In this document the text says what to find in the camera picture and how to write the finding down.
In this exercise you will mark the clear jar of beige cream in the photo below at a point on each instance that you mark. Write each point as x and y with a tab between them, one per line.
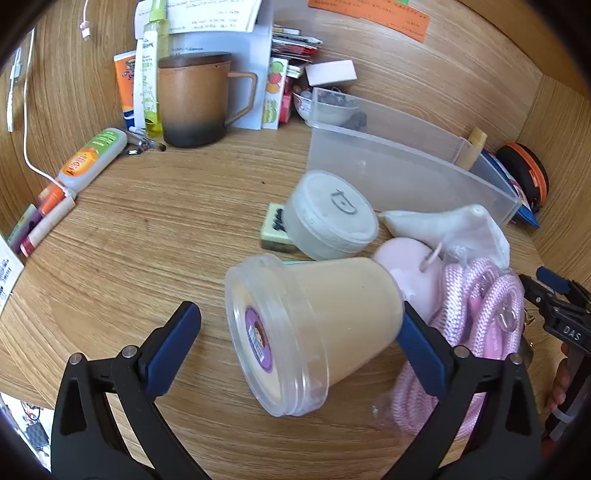
332	318

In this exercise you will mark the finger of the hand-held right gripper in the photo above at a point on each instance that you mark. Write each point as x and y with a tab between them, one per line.
554	279
535	293

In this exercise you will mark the fruit print box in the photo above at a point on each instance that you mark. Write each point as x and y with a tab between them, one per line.
273	92

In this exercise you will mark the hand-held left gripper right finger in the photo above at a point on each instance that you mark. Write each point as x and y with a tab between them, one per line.
422	350

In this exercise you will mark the orange sunscreen tube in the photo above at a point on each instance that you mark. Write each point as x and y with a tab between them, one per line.
125	83

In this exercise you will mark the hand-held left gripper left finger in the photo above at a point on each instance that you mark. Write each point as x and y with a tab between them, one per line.
178	341

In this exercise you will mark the brown mug with lid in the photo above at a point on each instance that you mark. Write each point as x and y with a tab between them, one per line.
194	101

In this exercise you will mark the person's right hand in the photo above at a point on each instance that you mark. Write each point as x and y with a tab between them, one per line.
560	385

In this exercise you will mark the yellow small bottle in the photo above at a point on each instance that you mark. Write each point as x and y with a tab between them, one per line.
472	147

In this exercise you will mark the wooden desktop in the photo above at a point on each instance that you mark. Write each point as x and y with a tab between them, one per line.
161	230

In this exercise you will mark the clear plastic storage bin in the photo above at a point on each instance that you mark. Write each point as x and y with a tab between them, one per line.
392	157

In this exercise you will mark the blue patchwork pouch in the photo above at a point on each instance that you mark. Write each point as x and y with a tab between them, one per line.
517	189

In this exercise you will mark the orange green grey tube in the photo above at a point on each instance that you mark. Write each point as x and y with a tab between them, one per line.
87	161

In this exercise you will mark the pink round soft object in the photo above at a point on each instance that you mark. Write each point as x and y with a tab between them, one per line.
406	267

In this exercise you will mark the white round lidded jar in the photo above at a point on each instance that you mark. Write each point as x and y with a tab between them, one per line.
328	217

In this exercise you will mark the bowl of beads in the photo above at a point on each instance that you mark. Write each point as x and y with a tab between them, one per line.
302	104

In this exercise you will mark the yellow green spray bottle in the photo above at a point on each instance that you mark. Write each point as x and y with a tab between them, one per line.
152	92

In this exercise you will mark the red white tube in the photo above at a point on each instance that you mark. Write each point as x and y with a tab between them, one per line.
46	226

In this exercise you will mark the black orange zip case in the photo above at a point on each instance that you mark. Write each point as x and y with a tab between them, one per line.
526	170

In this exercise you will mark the orange capped lip balm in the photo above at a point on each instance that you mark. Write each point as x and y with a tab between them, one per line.
51	197

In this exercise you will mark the stack of cards and booklets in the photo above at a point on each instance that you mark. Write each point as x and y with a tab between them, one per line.
295	44

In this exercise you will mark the orange sticky note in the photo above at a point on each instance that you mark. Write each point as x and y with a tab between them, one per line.
369	16

